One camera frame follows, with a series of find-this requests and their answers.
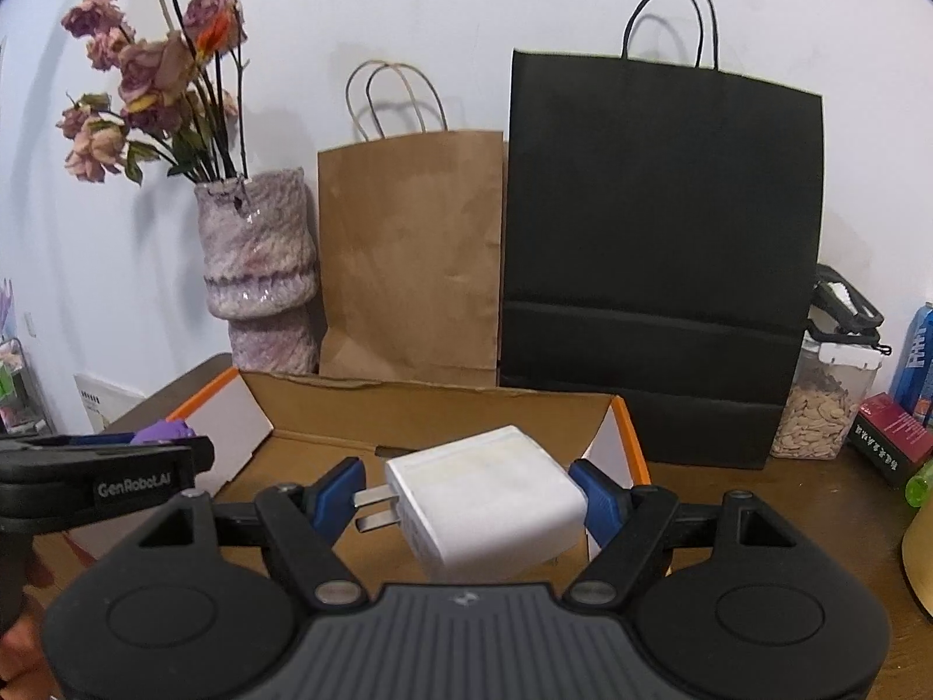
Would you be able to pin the orange cardboard box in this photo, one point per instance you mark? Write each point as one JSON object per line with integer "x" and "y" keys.
{"x": 437, "y": 415}

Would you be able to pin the clear container with seeds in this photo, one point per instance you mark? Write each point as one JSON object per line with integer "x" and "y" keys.
{"x": 816, "y": 408}

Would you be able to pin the white booklet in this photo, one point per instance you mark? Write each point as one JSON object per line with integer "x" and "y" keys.
{"x": 102, "y": 397}

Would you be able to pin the dried rose bouquet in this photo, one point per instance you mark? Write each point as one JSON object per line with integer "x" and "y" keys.
{"x": 146, "y": 65}

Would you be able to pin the black paper bag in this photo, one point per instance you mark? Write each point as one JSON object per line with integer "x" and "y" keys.
{"x": 656, "y": 233}

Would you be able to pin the green round object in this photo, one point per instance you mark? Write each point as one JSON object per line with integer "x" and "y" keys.
{"x": 922, "y": 485}

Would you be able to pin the white plug charger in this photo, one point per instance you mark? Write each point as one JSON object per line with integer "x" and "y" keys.
{"x": 481, "y": 510}

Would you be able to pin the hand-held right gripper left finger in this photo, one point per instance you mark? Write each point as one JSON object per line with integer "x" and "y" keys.
{"x": 339, "y": 488}

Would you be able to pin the person's left hand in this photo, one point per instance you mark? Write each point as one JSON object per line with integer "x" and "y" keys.
{"x": 18, "y": 645}

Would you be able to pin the purple plastic cap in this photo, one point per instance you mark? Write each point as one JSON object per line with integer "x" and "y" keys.
{"x": 164, "y": 432}

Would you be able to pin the dark red box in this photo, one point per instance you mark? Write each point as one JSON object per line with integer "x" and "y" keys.
{"x": 893, "y": 437}

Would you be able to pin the purple white knitted vase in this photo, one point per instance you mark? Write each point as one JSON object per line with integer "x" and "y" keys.
{"x": 255, "y": 255}

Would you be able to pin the blue can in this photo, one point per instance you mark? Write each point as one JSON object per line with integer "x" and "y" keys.
{"x": 920, "y": 364}

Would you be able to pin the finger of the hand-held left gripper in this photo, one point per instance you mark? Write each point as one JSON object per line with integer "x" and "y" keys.
{"x": 102, "y": 440}
{"x": 182, "y": 463}

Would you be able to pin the brown paper bag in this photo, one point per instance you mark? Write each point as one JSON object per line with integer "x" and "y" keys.
{"x": 408, "y": 255}

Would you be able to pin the pale yellow kettle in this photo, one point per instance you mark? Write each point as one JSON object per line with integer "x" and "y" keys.
{"x": 922, "y": 554}

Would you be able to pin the white wall socket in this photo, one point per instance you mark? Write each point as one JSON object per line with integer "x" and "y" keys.
{"x": 30, "y": 326}

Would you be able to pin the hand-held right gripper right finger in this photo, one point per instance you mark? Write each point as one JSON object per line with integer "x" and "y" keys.
{"x": 594, "y": 496}

